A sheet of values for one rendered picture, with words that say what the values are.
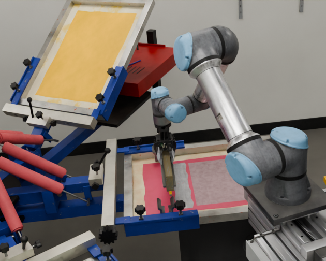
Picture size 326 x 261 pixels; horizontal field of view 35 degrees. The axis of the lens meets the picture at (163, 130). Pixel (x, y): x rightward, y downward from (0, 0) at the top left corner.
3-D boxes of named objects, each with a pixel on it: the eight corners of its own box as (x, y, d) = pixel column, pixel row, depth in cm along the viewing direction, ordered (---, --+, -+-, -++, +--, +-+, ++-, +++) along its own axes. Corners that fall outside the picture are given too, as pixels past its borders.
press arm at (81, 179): (105, 182, 236) (104, 173, 233) (105, 190, 230) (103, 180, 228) (68, 186, 235) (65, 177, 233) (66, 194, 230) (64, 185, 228)
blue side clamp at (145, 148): (184, 151, 262) (183, 140, 259) (185, 157, 258) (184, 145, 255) (126, 158, 262) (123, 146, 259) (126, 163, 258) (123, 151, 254)
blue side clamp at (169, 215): (198, 220, 214) (197, 207, 210) (199, 228, 209) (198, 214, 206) (126, 229, 213) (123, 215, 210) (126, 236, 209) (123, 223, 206)
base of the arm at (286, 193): (320, 198, 168) (322, 173, 163) (278, 210, 165) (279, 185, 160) (295, 175, 181) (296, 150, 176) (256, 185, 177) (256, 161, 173)
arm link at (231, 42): (239, 12, 175) (202, 91, 217) (212, 19, 171) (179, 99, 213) (256, 38, 171) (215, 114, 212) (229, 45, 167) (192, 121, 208)
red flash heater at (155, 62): (124, 56, 374) (121, 41, 368) (181, 62, 354) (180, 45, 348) (76, 91, 327) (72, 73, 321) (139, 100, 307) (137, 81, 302)
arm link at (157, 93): (156, 95, 205) (146, 88, 211) (158, 120, 210) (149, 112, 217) (173, 90, 207) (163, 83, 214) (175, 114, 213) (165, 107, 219)
